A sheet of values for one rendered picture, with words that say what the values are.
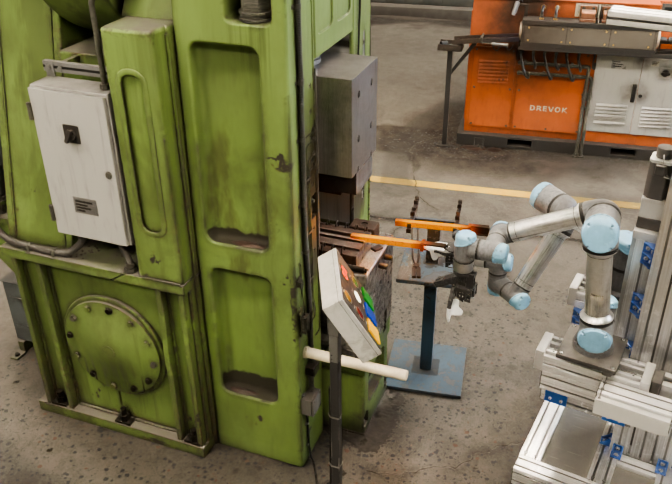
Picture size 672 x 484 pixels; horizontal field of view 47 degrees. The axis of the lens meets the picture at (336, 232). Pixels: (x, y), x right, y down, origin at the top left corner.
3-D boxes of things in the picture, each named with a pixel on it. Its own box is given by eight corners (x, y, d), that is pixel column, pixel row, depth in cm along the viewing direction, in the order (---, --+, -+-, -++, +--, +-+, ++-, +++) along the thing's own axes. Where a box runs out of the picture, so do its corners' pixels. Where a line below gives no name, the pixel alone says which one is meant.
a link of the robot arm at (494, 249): (512, 235, 280) (482, 230, 284) (506, 250, 271) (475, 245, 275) (510, 254, 284) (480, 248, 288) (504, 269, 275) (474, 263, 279)
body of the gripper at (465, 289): (469, 305, 287) (472, 278, 281) (447, 298, 291) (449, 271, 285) (476, 294, 293) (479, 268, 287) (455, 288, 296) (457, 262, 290)
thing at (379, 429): (425, 390, 396) (425, 388, 396) (391, 471, 350) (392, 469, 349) (353, 372, 409) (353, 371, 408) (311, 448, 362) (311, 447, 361)
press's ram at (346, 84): (382, 142, 332) (384, 50, 312) (352, 179, 301) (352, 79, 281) (293, 129, 345) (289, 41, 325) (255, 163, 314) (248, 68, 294)
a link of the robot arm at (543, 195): (615, 260, 335) (543, 215, 303) (592, 244, 347) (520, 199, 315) (632, 237, 333) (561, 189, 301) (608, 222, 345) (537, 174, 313)
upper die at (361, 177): (372, 174, 326) (372, 154, 321) (356, 195, 310) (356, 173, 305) (281, 160, 339) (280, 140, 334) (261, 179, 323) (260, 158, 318)
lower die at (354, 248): (371, 246, 343) (371, 230, 339) (356, 269, 327) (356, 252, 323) (285, 230, 357) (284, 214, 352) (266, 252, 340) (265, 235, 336)
